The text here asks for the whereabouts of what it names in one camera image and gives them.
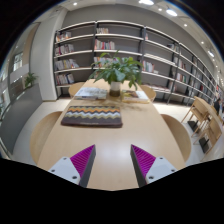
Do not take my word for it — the grey bookshelf unit with books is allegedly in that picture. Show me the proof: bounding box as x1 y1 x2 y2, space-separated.
53 20 222 105

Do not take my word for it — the large white book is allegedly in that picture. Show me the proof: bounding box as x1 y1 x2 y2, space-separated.
73 86 109 101

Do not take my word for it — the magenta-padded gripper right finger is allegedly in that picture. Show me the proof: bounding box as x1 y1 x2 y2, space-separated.
129 144 178 188

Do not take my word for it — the green potted plant, white pot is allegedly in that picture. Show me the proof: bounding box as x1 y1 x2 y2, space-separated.
88 50 145 98

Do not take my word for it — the zigzag-patterned grey towel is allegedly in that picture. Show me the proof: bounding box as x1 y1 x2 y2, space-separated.
60 105 124 129

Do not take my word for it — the group of ceiling lights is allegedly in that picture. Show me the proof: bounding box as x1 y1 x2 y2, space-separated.
71 0 216 58

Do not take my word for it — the yellow-covered book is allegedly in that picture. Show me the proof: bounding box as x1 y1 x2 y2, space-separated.
121 89 151 105

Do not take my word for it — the small green background plant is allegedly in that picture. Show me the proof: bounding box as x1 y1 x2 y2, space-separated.
23 71 39 90

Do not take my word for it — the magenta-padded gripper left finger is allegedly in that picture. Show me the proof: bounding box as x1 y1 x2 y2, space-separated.
48 144 97 189

